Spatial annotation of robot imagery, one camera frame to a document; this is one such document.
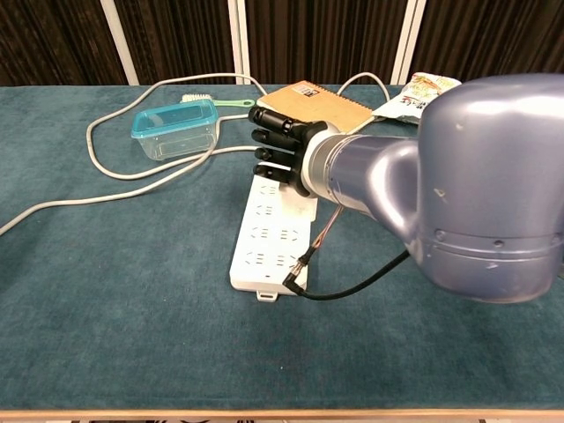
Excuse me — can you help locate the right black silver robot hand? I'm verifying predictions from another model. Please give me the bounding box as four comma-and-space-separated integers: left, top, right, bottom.
248, 105, 330, 197

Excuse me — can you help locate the white power strip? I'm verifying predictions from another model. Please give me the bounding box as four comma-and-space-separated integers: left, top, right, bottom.
228, 174, 319, 305

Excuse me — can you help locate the brown spiral notebook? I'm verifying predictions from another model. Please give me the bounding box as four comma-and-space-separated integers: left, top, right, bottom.
255, 80, 375, 136

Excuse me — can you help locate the green white brush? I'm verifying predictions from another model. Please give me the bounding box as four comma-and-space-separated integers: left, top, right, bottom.
181, 92, 256, 108

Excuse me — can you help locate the dark slatted partition panel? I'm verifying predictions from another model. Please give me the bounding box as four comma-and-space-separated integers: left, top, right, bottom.
0, 0, 129, 87
391, 0, 564, 85
226, 0, 424, 85
100, 0, 241, 85

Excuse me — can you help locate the clear container teal lid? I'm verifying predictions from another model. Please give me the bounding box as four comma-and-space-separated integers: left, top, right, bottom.
130, 99, 220, 162

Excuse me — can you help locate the white snack bag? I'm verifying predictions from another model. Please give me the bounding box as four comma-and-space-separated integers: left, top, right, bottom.
372, 72, 463, 127

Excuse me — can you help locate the teal table mat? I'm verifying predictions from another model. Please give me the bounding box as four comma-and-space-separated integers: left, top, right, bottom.
0, 84, 564, 413

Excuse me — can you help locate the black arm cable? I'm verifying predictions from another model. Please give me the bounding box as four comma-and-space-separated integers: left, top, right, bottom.
285, 204, 412, 301

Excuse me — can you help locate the white power strip cable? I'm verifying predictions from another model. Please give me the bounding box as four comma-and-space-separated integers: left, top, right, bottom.
0, 72, 391, 237

